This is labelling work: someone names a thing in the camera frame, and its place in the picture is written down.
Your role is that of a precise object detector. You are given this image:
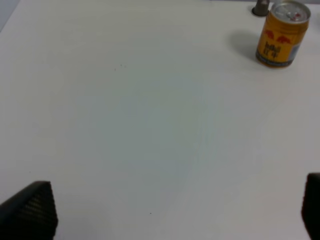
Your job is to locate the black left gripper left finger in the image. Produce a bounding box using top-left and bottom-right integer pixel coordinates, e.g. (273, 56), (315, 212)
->
(0, 181), (59, 240)

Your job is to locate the grey table plug knob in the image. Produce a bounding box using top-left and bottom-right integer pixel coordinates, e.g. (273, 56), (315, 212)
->
(251, 0), (270, 17)

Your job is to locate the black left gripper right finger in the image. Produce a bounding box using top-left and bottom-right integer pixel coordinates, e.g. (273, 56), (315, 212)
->
(301, 172), (320, 240)

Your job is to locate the yellow energy drink can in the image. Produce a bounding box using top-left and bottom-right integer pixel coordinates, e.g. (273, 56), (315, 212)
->
(255, 0), (311, 68)

